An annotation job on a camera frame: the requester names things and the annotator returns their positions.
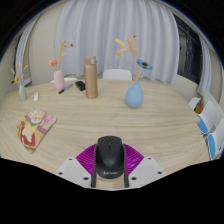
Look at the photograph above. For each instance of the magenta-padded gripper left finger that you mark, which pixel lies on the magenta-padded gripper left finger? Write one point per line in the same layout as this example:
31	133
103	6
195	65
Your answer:
71	170

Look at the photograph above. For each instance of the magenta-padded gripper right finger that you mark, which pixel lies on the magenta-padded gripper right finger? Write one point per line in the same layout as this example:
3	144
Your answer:
148	170

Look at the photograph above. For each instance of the black computer mouse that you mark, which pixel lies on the black computer mouse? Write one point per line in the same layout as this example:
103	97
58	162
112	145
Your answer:
110	156

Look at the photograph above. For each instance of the blue vase with flowers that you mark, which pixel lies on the blue vase with flowers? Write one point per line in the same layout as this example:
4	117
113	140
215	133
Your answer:
134	96

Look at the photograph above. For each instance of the white and blue chairs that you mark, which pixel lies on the white and blue chairs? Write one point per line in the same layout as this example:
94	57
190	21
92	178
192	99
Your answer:
211	130

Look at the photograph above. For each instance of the small white remote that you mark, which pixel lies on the small white remote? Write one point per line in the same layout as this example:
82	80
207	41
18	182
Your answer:
36	96

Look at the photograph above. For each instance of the dark marker pen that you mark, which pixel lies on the dark marker pen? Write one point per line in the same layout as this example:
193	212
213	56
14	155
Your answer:
66	88

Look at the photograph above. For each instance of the small black box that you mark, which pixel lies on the small black box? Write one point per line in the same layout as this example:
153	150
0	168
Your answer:
80	85

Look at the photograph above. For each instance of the pink vase with flowers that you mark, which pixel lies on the pink vase with flowers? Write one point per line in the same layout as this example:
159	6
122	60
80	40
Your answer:
59	81

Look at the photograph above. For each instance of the white chair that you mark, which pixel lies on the white chair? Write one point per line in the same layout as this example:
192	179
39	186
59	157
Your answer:
71	79
116	75

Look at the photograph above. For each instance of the green vase with flowers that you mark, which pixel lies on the green vase with flowers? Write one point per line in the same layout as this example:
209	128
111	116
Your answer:
22	93

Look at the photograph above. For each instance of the bronze drink bottle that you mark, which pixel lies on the bronze drink bottle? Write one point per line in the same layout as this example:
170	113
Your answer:
91	80

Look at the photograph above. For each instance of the narrow white curtain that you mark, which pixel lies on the narrow white curtain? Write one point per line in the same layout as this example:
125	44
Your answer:
25	53
205	66

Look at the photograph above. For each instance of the dark framed window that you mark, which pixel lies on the dark framed window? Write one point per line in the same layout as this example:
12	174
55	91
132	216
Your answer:
190	53

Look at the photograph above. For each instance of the wide white curtain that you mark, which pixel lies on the wide white curtain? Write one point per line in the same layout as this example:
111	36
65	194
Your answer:
110	30

